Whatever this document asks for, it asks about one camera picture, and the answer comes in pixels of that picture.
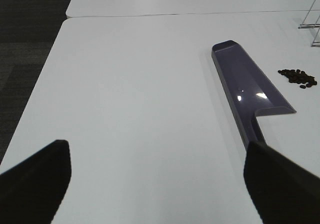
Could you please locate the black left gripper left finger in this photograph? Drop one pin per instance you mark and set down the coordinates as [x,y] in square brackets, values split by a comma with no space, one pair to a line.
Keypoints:
[31,192]

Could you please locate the pile of coffee beans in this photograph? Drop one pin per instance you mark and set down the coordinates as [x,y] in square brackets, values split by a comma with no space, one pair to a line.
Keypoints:
[299,77]

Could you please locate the purple plastic dustpan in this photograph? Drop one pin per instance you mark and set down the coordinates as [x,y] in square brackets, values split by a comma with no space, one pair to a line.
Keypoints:
[249,92]

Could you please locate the chrome wire dish rack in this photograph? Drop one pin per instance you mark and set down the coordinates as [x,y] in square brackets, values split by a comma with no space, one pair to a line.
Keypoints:
[311,21]

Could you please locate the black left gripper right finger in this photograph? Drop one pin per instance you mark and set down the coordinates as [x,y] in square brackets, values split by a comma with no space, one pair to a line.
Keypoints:
[281,191]

